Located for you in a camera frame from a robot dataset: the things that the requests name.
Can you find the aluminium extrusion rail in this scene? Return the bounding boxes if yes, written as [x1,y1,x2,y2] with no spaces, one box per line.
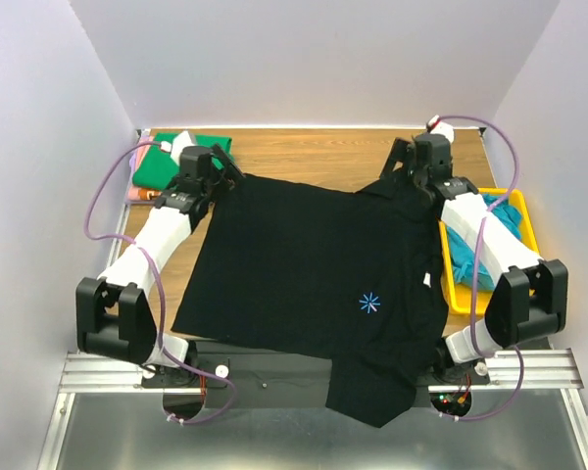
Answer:
[59,350,583,394]

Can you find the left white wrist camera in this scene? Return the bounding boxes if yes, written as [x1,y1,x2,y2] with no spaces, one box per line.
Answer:
[160,130,197,165]

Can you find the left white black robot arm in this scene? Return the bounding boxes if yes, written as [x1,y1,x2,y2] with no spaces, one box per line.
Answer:
[75,143,244,386]

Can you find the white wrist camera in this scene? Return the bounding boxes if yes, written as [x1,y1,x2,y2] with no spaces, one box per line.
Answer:
[425,115,455,144]
[160,130,197,165]

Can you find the folded pink t shirt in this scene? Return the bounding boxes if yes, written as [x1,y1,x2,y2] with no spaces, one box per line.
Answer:
[135,139,157,150]

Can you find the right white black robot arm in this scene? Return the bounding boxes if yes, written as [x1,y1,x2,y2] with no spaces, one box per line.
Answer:
[380,132,568,382]

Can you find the folded green t shirt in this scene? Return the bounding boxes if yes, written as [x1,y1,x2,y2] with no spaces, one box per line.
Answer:
[132,134,232,190]

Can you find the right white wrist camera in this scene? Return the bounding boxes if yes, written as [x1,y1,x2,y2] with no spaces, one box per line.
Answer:
[425,115,455,144]

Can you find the folded lilac t shirt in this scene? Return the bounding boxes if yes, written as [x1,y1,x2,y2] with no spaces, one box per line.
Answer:
[128,147,141,172]

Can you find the yellow plastic tray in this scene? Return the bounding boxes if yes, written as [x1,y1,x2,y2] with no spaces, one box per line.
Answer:
[439,188,540,316]

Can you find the crumpled teal t shirt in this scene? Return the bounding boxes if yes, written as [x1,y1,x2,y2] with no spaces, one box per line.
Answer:
[446,200,523,292]

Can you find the folded orange patterned t shirt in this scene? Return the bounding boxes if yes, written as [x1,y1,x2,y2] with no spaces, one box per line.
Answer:
[126,186,161,204]

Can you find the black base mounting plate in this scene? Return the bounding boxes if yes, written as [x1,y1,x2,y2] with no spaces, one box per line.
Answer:
[140,340,490,408]

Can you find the black polo shirt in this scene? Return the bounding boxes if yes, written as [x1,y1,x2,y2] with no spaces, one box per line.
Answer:
[172,169,448,428]

